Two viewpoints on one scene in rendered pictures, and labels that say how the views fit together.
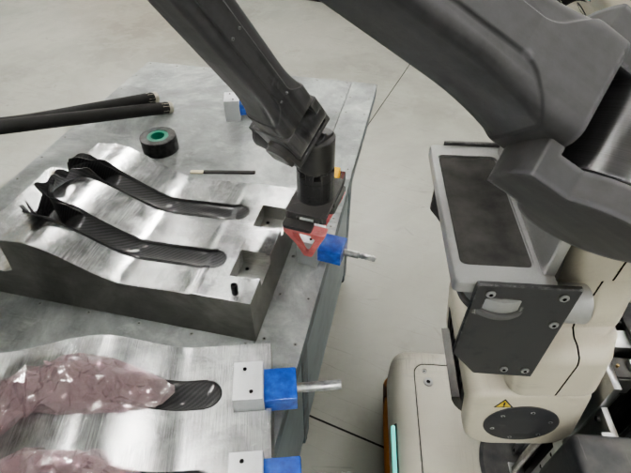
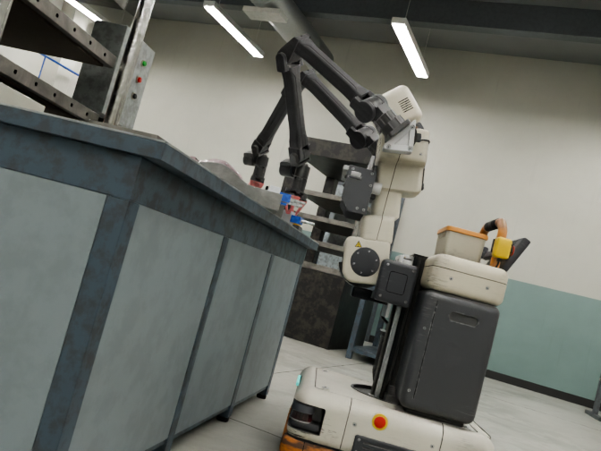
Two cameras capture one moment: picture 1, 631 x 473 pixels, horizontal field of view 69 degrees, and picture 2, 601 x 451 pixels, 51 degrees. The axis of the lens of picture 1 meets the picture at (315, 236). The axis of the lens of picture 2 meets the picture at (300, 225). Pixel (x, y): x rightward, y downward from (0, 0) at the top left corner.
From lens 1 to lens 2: 208 cm
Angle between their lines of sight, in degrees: 48
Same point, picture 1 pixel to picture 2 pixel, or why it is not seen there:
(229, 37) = (299, 106)
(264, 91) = (300, 126)
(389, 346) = not seen: hidden behind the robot
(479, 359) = (349, 201)
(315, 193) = (299, 184)
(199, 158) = not seen: hidden behind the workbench
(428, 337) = not seen: hidden behind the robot
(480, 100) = (349, 93)
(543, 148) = (356, 96)
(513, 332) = (359, 188)
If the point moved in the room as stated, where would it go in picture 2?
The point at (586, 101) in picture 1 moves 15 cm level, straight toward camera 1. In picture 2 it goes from (362, 92) to (343, 75)
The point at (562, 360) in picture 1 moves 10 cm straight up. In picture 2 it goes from (376, 217) to (384, 190)
